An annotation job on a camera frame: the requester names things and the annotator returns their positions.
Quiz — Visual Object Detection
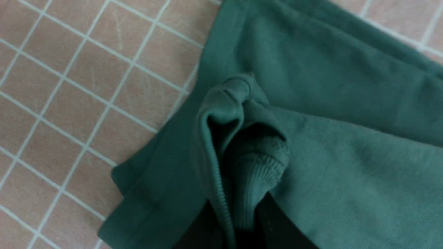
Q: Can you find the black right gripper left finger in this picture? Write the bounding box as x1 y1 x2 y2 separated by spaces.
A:
173 201 227 249

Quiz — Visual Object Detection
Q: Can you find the pink checkered tablecloth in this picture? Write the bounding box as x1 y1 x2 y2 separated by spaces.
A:
1 0 442 249

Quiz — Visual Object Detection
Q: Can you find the green long-sleeved shirt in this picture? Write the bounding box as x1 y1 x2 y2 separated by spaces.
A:
98 0 443 249

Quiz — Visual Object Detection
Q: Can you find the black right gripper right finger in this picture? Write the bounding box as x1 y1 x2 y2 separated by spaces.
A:
254 193 318 249

